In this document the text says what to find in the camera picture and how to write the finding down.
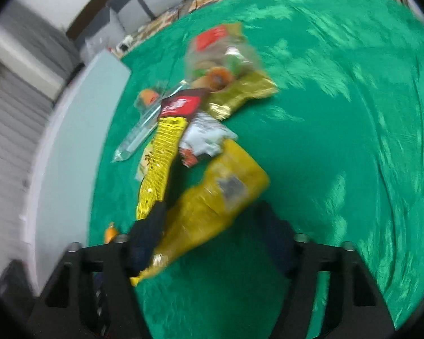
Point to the small orange snack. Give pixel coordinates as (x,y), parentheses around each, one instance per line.
(110,233)

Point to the grey curtain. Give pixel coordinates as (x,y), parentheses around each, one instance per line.
(14,130)

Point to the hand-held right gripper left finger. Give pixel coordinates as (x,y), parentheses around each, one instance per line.
(149,233)

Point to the floral bed sheet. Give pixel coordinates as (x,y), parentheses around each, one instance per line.
(162,21)

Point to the large yellow snack packet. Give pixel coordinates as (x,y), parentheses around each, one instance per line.
(212,204)

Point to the pale blue board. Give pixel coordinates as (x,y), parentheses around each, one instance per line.
(77,130)

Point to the yellow striped snack packet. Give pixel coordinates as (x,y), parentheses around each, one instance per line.
(162,155)

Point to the grey white snack packet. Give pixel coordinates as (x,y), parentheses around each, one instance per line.
(205,134)

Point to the clear snack bag red label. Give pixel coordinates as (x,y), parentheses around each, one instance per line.
(215,56)

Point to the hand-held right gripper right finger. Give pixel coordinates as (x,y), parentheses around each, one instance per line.
(275,235)

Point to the small orange snack packet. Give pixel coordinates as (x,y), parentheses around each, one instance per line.
(147,97)

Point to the long clear snack packet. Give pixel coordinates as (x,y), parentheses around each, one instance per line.
(134,139)

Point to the white power strip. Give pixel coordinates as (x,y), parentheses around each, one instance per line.
(124,44)

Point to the beige snack packet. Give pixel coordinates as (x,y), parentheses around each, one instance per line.
(146,162)

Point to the clear plastic bag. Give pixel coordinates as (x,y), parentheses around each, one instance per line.
(92,47)

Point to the dark red snack packet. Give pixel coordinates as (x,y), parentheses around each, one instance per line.
(183,104)

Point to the gold snack packet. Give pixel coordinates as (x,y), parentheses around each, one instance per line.
(247,88)

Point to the green floral blanket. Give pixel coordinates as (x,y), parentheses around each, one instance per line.
(321,113)

